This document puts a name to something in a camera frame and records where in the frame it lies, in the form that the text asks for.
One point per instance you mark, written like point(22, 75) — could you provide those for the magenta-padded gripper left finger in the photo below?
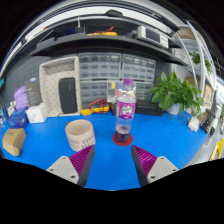
point(63, 166)

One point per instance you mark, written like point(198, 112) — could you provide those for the drawer cabinet with coloured drawers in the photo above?
point(143, 90)

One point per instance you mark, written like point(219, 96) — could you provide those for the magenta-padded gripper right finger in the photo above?
point(161, 168)

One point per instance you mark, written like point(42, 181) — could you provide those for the green potted plant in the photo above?
point(173, 93)

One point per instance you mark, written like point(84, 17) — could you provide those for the clear purple-capped drink bottle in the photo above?
point(125, 110)

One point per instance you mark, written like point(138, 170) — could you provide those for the black shelf unit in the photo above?
point(100, 43)

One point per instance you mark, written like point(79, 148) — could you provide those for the white shelf rack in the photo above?
point(200, 60)

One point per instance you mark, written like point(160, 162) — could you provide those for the brown cardboard box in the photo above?
point(13, 141)

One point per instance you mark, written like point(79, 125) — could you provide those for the yellow metal frame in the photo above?
point(218, 150)

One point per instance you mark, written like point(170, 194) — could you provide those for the purple bag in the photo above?
point(21, 98)

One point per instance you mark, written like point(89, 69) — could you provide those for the white cardboard box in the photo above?
point(36, 114)

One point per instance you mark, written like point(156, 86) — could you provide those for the black card with blue spot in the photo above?
point(34, 91)

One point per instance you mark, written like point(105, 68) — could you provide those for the flat round red coaster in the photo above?
point(122, 143)

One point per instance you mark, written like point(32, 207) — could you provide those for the small white device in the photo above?
point(193, 124)

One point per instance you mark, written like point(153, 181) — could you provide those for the white pegboard tray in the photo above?
point(50, 86)

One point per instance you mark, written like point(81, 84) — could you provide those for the grey small-parts drawer cabinet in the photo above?
point(138, 68)
point(91, 91)
point(100, 66)

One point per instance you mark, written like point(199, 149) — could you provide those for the flat black box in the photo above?
point(150, 108)

